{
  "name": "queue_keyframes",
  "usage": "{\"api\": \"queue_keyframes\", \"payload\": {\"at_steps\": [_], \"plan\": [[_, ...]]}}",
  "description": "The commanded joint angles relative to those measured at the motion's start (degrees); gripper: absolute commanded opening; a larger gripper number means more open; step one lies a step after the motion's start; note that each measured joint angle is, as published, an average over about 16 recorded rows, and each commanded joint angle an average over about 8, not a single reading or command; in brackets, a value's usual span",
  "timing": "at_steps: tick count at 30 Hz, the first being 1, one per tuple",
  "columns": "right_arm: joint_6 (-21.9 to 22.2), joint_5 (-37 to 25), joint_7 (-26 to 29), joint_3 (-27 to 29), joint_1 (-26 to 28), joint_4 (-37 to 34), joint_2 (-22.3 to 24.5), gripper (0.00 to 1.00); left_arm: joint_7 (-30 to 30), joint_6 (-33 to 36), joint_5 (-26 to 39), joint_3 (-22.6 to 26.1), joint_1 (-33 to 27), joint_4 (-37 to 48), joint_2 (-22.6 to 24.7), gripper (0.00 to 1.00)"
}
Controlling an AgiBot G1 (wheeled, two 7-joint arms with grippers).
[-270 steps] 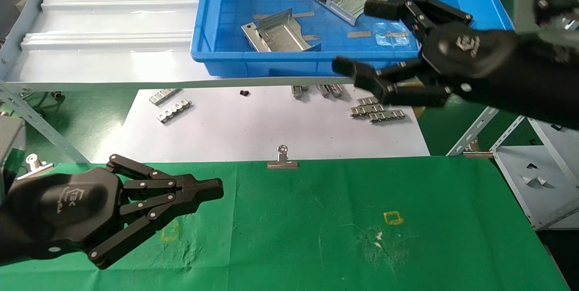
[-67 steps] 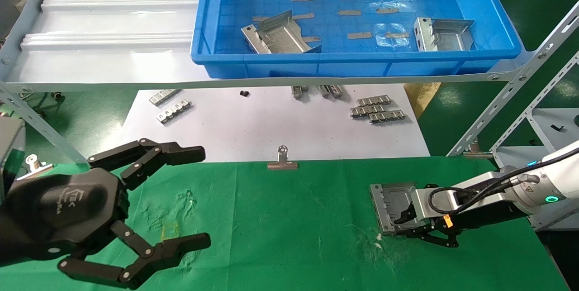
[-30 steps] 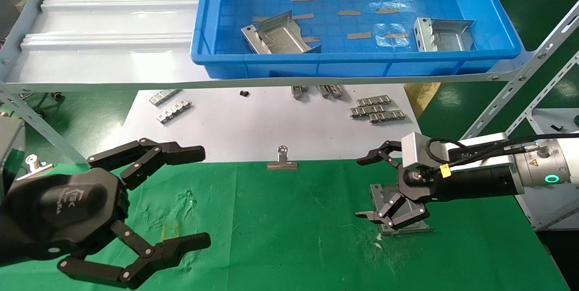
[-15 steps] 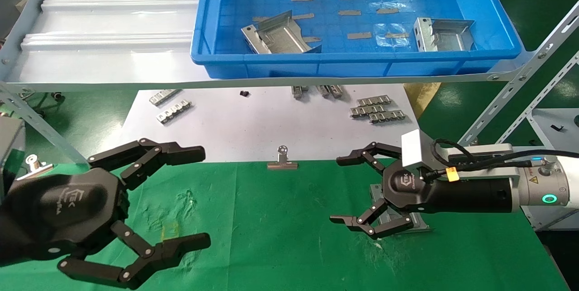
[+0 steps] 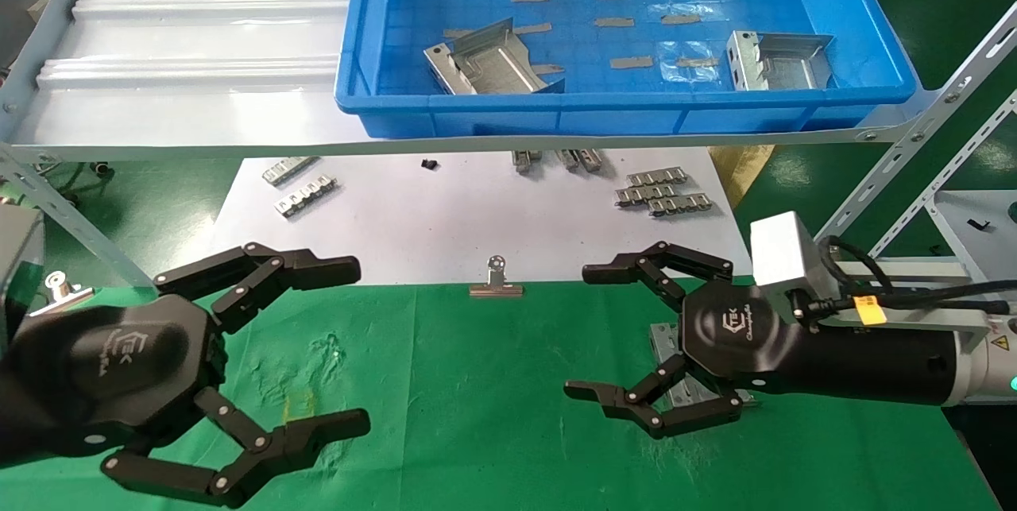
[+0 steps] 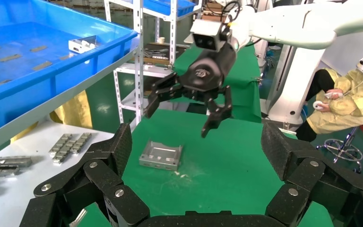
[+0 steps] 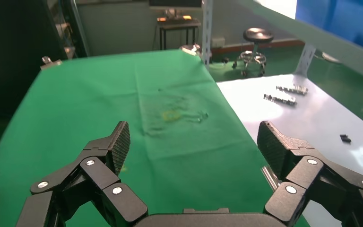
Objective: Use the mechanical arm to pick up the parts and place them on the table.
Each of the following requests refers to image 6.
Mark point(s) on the white handheld controller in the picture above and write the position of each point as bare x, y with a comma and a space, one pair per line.
316, 104
331, 93

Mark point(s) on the operator hand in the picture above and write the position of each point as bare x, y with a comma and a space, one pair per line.
325, 108
336, 95

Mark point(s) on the cardboard boxes stack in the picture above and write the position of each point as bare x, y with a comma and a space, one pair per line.
211, 6

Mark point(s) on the pile of metal parts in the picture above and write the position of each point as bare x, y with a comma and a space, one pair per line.
156, 53

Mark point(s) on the sheet metal bracket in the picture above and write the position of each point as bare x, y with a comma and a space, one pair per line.
81, 46
159, 155

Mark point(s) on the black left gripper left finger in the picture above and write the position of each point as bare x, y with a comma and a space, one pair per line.
115, 194

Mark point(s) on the yellow plastic bag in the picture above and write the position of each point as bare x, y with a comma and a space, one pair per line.
75, 109

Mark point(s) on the chrome stool base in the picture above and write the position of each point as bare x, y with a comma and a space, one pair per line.
352, 134

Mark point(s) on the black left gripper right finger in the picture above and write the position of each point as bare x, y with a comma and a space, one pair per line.
303, 175

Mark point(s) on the white paper sheet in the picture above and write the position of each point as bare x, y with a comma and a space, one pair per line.
28, 188

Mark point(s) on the white perforated storage rack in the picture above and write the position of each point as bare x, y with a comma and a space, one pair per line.
172, 31

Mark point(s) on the small metal cloth clip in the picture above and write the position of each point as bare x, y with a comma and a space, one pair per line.
257, 80

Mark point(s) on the large blue plastic bin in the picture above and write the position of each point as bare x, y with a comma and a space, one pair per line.
18, 103

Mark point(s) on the wooden board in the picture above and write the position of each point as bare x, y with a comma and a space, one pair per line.
155, 61

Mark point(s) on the white paper cup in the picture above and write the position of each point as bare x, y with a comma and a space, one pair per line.
160, 40

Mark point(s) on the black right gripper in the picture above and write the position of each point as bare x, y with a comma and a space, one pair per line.
206, 75

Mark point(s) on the small blue plastic bin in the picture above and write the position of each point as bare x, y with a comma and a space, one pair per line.
181, 7

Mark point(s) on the operator in yellow coat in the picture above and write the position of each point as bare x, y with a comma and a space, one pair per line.
356, 103

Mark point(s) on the white tape scraps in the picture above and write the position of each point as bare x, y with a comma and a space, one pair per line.
176, 173

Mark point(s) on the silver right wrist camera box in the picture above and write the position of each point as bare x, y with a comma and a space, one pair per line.
206, 34

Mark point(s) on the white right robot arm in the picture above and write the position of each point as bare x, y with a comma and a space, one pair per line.
294, 25

